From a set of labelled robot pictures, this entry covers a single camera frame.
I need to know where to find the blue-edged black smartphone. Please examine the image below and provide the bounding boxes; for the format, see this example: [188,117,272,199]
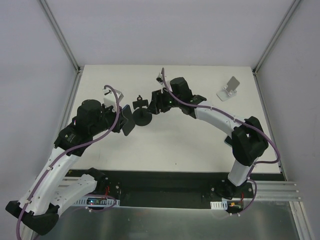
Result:
[121,104,135,136]

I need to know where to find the right white cable duct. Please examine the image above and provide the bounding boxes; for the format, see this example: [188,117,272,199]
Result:
[210,198,247,211]

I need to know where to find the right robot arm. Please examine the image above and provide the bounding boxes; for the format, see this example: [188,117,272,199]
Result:
[147,75,269,200]

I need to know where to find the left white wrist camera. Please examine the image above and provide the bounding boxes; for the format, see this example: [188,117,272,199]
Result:
[103,88,124,112]

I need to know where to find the white cable duct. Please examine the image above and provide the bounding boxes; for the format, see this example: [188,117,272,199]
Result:
[72,196,120,208]
[210,198,247,211]

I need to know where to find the aluminium frame post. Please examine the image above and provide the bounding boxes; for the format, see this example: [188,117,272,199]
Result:
[252,0,303,76]
[37,0,85,73]

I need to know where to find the left aluminium frame post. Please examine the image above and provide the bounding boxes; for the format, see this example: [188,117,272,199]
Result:
[37,0,85,73]

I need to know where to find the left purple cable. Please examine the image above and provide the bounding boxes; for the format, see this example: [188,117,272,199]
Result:
[16,84,122,236]

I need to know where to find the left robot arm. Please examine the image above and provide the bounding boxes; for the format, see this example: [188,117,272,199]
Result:
[5,99,132,239]

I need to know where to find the white folding phone stand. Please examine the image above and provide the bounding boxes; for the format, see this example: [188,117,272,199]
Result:
[216,76,240,102]

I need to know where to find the black round-base phone stand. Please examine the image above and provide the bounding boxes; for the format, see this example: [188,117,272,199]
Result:
[132,95,152,127]

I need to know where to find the aluminium extrusion rail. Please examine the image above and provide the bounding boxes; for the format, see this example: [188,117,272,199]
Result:
[255,181,302,202]

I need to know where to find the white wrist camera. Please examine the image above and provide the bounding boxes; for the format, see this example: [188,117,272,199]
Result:
[103,88,124,112]
[156,72,172,91]

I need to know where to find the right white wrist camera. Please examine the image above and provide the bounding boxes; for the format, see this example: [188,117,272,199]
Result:
[156,72,172,91]

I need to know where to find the left white cable duct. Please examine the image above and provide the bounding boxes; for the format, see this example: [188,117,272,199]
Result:
[72,196,120,208]

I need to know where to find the right aluminium frame post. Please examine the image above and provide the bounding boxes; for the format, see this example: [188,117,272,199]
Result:
[252,0,303,76]

